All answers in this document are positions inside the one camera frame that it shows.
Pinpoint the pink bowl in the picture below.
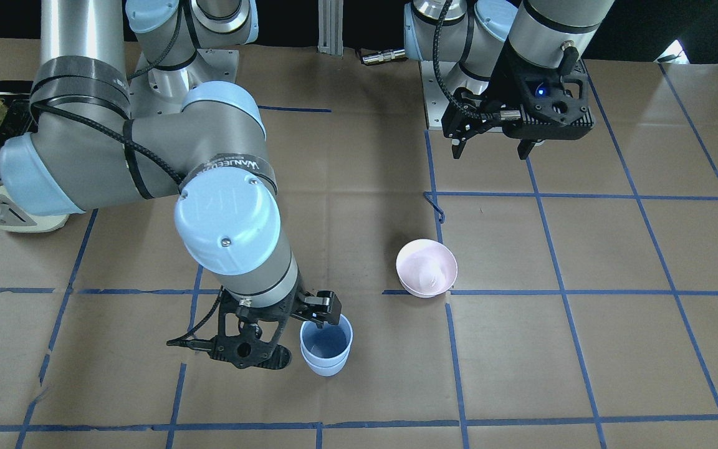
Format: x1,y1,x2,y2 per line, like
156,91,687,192
395,239,458,298

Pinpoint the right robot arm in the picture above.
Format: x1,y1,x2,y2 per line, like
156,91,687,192
0,1,342,370

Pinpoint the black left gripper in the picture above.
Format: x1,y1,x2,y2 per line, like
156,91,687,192
442,44,595,161

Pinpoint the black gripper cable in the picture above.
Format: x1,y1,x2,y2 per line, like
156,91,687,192
166,292,226,350

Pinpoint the blue plastic cup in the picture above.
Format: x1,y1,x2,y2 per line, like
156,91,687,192
299,314,354,359
302,352,350,376

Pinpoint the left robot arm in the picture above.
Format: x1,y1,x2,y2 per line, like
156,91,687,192
403,1,613,160

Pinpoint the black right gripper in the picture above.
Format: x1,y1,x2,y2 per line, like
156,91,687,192
207,287,342,370

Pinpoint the aluminium frame post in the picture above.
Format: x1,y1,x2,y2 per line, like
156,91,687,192
317,0,344,59

